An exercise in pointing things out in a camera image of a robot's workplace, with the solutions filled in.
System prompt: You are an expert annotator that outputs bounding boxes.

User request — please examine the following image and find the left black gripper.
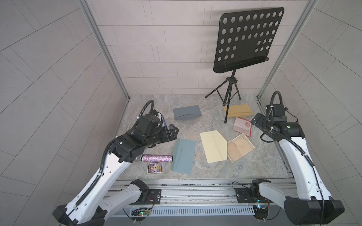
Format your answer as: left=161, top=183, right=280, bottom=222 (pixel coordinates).
left=142, top=123, right=180, bottom=148

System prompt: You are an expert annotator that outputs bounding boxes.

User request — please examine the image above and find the white and pink letter paper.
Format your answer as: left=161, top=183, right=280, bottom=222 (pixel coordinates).
left=233, top=117, right=253, bottom=137

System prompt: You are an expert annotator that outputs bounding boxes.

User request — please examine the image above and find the tan kraft envelope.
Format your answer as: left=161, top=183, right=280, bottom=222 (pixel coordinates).
left=227, top=104, right=254, bottom=117

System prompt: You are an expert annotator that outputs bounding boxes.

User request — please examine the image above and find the teal blue envelope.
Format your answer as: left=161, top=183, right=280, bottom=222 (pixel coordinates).
left=172, top=139, right=196, bottom=175

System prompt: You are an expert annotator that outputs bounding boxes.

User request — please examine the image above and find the dark grey envelope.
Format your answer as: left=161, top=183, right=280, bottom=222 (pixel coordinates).
left=173, top=105, right=202, bottom=120

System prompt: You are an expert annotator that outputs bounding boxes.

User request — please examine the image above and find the cream yellow envelope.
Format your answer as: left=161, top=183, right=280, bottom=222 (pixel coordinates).
left=200, top=131, right=228, bottom=163

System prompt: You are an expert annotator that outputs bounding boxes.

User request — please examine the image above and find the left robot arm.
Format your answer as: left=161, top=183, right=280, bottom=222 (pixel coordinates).
left=53, top=100, right=179, bottom=226

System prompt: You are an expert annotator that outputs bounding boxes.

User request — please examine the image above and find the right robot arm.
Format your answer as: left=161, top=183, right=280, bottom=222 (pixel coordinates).
left=250, top=91, right=345, bottom=225

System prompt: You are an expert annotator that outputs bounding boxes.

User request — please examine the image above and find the glittery purple microphone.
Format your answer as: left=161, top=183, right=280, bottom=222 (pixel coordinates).
left=135, top=154, right=173, bottom=163

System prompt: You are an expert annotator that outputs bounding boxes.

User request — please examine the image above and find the small colourful picture card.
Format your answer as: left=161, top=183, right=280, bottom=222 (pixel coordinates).
left=147, top=163, right=163, bottom=174

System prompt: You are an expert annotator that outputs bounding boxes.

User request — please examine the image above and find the black perforated music stand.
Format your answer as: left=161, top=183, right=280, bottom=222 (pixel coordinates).
left=213, top=7, right=285, bottom=108

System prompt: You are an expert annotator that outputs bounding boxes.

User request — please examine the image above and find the left green circuit board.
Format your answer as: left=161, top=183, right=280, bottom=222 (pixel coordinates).
left=131, top=208, right=151, bottom=219

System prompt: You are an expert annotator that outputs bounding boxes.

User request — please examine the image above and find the green circuit board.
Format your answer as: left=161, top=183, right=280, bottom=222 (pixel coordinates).
left=131, top=208, right=151, bottom=219
left=253, top=204, right=269, bottom=221

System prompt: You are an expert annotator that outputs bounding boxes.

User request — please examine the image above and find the right green circuit board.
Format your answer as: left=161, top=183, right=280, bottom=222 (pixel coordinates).
left=253, top=204, right=269, bottom=221

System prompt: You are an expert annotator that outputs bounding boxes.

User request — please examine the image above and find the white ventilation grille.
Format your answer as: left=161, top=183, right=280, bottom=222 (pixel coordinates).
left=140, top=205, right=255, bottom=217

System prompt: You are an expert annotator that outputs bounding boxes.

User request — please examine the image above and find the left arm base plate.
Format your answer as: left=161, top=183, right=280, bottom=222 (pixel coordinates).
left=138, top=189, right=162, bottom=205

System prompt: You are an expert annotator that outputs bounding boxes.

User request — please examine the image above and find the aluminium rail frame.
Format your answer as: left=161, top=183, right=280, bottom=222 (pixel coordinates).
left=107, top=178, right=312, bottom=210

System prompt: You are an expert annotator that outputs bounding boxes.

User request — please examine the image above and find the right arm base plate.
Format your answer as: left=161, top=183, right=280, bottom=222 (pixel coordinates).
left=235, top=187, right=268, bottom=203

